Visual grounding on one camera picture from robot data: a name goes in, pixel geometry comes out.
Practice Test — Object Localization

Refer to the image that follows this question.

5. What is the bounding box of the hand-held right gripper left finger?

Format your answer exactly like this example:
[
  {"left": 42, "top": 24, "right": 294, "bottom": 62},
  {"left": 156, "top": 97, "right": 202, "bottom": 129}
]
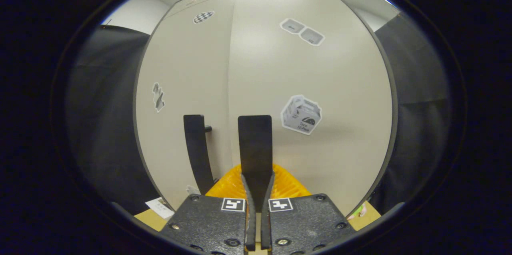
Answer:
[{"left": 158, "top": 163, "right": 257, "bottom": 255}]

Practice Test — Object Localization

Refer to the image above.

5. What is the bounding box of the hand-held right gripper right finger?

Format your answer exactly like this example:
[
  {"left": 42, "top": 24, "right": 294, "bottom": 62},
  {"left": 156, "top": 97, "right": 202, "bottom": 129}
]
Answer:
[{"left": 260, "top": 163, "right": 358, "bottom": 255}]

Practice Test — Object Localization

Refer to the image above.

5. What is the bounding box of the white paper sheet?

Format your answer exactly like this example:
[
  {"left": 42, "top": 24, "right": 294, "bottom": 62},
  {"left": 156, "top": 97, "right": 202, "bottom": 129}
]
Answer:
[{"left": 145, "top": 197, "right": 175, "bottom": 219}]

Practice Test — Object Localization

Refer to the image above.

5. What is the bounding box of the black door handle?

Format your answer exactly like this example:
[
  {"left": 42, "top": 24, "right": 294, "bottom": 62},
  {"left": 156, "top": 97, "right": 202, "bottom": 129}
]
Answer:
[
  {"left": 183, "top": 114, "right": 216, "bottom": 195},
  {"left": 238, "top": 115, "right": 275, "bottom": 212}
]

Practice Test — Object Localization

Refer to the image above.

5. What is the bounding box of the beige cabinet door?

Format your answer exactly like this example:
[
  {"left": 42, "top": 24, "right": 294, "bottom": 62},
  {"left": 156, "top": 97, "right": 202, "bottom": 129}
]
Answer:
[
  {"left": 135, "top": 0, "right": 238, "bottom": 211},
  {"left": 228, "top": 0, "right": 395, "bottom": 216}
]

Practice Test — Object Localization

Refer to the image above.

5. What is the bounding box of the beige double-door shoe cabinet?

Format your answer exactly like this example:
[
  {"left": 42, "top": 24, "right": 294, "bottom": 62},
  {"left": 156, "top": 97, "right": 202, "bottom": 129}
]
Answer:
[{"left": 134, "top": 0, "right": 399, "bottom": 217}]

